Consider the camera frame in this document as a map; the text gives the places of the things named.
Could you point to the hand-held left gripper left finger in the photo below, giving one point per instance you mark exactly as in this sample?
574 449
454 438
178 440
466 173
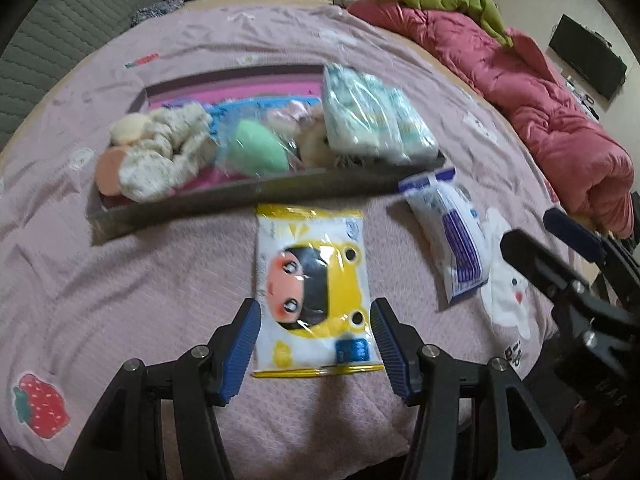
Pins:
240 355

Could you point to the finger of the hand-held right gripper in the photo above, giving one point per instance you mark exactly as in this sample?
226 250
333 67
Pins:
535 260
570 232

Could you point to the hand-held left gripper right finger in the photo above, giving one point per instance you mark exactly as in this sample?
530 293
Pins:
387 355

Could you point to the blue and white tissue packet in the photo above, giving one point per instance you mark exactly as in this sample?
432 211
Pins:
450 230

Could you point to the yellow cartoon wet wipes packet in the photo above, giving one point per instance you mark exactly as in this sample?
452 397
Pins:
310 270

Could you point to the shallow brown cardboard box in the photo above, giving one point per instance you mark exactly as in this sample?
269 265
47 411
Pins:
225 200

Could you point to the green tissue packet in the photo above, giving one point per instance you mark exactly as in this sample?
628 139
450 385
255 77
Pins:
412 130
355 105

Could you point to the leopard print scrunchie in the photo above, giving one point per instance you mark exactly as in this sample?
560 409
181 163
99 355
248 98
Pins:
350 161

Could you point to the green makeup sponge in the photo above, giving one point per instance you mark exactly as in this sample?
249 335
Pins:
255 147

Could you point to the white floral scrunchie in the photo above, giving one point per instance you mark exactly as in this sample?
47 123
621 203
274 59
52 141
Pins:
170 155

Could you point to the beige plush bunny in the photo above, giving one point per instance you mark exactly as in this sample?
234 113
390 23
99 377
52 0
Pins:
310 142

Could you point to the peach makeup sponge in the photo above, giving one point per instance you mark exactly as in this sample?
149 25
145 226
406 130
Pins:
109 172

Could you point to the cream plush doll purple dress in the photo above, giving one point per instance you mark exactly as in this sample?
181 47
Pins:
130 127

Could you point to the purple printed bed blanket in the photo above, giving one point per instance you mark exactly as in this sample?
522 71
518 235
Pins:
150 285

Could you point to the pink quilt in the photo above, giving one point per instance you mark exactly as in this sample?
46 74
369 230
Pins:
540 110

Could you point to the cluttered white tv shelf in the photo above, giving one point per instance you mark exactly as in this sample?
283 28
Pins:
582 97

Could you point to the green garment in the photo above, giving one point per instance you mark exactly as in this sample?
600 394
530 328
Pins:
450 0

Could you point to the blue patterned knit cloth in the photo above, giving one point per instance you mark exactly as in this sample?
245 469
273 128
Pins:
157 12

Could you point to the grey quilted headboard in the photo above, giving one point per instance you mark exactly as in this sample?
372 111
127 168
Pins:
65 25

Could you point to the black wall television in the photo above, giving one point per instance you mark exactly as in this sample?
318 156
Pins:
587 57

